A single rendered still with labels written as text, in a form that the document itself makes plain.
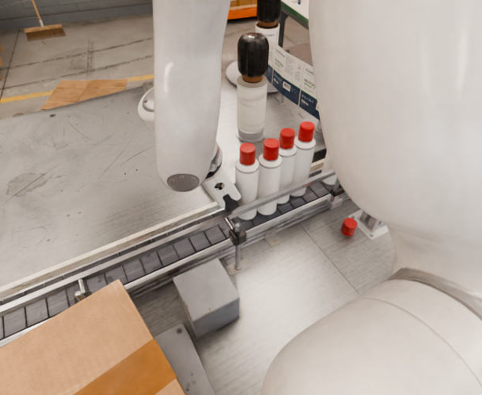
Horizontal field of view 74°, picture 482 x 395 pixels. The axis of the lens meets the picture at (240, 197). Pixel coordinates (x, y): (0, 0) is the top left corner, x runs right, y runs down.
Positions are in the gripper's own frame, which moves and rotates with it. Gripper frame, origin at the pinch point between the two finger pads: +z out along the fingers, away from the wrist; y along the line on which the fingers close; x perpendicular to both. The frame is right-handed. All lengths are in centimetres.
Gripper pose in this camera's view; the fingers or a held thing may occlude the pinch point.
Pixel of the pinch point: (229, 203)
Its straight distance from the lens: 73.0
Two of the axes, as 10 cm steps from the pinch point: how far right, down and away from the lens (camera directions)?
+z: 3.0, 5.2, 8.0
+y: -4.8, -6.4, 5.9
